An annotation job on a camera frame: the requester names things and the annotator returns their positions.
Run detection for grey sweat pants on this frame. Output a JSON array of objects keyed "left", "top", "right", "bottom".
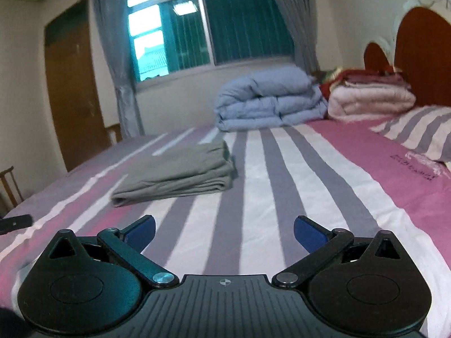
[{"left": 111, "top": 141, "right": 236, "bottom": 207}]

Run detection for striped pink grey bedsheet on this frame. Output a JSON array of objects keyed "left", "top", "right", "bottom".
[{"left": 1, "top": 121, "right": 450, "bottom": 337}]

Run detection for wooden chair by door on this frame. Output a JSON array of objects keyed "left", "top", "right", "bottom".
[{"left": 105, "top": 124, "right": 122, "bottom": 146}]

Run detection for brown wooden door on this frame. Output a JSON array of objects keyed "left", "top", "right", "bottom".
[{"left": 44, "top": 0, "right": 111, "bottom": 171}]

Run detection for folded pink blanket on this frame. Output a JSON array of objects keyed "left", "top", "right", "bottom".
[{"left": 328, "top": 85, "right": 416, "bottom": 122}]

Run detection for striped pillow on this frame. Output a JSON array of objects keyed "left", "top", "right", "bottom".
[{"left": 370, "top": 105, "right": 450, "bottom": 163}]

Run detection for folded light blue duvet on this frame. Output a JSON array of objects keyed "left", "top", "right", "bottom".
[{"left": 214, "top": 66, "right": 328, "bottom": 132}]

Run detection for red patterned folded blanket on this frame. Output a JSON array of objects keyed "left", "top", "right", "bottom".
[{"left": 311, "top": 66, "right": 411, "bottom": 100}]

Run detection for dark red headboard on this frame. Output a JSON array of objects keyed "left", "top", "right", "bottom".
[{"left": 363, "top": 7, "right": 451, "bottom": 106}]

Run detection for window with teal blinds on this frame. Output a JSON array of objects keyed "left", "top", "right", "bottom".
[{"left": 127, "top": 0, "right": 293, "bottom": 83}]

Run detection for grey left curtain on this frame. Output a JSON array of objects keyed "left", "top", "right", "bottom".
[{"left": 92, "top": 0, "right": 145, "bottom": 138}]

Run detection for grey curtain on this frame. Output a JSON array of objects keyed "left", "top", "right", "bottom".
[
  {"left": 92, "top": 0, "right": 145, "bottom": 138},
  {"left": 275, "top": 0, "right": 319, "bottom": 73}
]

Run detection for grey right curtain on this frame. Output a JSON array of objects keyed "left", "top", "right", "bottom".
[{"left": 275, "top": 0, "right": 319, "bottom": 73}]

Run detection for wooden chair near wall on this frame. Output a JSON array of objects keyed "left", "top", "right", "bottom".
[{"left": 0, "top": 166, "right": 25, "bottom": 212}]

